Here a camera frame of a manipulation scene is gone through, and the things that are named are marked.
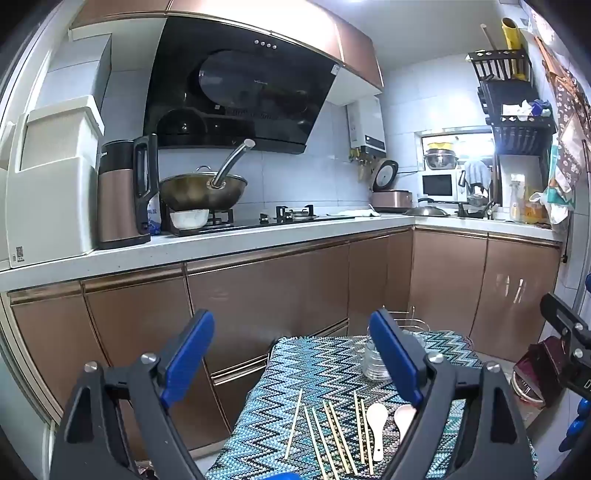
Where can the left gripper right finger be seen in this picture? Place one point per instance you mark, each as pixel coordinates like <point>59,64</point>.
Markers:
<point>492,442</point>

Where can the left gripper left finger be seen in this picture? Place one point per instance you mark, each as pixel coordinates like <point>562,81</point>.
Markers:
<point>92,443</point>

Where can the pink ceramic spoon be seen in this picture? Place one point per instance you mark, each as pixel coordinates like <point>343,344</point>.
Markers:
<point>403,418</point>

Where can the white ceramic spoon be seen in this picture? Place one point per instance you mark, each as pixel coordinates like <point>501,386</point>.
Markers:
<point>377,416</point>

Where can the bamboo chopstick six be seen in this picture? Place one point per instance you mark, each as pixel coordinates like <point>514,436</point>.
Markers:
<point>366,429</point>

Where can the bamboo chopstick four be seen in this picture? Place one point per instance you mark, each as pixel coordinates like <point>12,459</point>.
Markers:
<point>340,438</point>

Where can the bamboo chopstick three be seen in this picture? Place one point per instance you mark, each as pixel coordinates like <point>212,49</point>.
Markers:
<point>325,445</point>

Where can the bamboo chopstick two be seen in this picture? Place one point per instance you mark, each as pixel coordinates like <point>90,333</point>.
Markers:
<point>314,444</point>

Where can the bamboo chopstick one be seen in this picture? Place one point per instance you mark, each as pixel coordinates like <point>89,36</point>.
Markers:
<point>293,425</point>

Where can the bamboo chopstick five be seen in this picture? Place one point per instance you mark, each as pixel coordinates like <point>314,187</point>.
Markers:
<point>359,428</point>

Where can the blue gloved right hand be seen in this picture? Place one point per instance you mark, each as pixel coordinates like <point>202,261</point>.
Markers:
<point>575,429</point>

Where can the yellow detergent bottle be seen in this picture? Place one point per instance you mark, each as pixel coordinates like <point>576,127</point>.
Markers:
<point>534,209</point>

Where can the zigzag woven table mat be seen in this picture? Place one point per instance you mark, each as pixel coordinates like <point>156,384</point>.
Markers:
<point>325,368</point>

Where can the blue hanging towel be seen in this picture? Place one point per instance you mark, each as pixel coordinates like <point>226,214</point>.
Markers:
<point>477,173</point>

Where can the white microwave oven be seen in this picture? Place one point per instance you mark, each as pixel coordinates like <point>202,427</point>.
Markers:
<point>444,185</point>

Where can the white bowl on stove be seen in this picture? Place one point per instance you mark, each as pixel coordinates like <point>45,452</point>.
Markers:
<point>189,219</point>

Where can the black dish rack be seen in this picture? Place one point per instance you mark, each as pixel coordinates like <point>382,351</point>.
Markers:
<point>521,121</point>

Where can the steel pot with yellow lid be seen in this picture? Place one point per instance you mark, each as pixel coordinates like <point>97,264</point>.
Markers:
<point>440,155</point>

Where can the black gas stove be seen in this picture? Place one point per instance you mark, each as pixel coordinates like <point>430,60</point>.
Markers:
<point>225,220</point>

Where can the pink rice cooker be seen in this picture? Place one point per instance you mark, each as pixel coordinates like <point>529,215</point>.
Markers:
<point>384,197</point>

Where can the white appliance box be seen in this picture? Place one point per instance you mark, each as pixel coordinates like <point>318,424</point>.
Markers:
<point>51,189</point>

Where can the brown electric kettle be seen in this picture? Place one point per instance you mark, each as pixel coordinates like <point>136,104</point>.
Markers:
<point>127,181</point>

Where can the white water heater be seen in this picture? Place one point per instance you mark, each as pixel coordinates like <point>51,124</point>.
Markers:
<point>366,129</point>

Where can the black range hood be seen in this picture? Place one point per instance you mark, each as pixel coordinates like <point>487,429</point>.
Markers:
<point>213,85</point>

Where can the wire utensil basket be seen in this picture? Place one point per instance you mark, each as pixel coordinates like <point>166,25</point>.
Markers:
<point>390,345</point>

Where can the brass wok with handle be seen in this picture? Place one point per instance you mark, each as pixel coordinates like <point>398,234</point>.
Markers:
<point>216,191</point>

